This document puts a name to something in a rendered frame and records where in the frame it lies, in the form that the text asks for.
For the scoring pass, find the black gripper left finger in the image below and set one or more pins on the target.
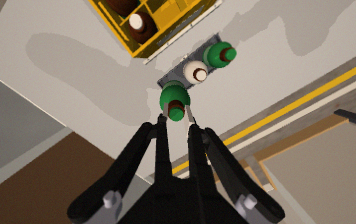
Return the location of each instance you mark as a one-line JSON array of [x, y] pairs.
[[101, 203]]

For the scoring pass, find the dark grey tray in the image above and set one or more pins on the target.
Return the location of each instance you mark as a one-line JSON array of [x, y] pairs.
[[177, 72]]

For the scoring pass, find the cream-white bottle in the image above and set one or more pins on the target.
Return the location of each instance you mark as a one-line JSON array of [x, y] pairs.
[[192, 70]]

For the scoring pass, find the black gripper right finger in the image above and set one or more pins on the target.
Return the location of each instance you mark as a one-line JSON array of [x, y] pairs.
[[250, 200]]

